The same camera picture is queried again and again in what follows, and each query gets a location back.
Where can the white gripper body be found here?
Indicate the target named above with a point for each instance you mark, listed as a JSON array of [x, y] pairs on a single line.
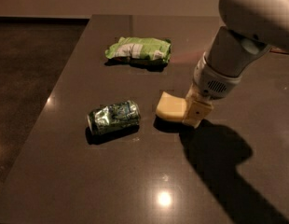
[[210, 79]]

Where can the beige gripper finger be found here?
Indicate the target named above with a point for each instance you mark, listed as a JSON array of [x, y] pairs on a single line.
[[197, 108], [192, 92]]

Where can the yellow sponge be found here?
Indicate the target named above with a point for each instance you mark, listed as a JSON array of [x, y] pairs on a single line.
[[171, 108]]

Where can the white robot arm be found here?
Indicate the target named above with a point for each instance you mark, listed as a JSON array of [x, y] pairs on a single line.
[[250, 28]]

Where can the crushed green soda can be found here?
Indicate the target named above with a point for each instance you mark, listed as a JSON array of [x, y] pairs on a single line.
[[113, 118]]

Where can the green chip bag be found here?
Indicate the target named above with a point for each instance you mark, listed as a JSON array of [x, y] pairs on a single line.
[[130, 49]]

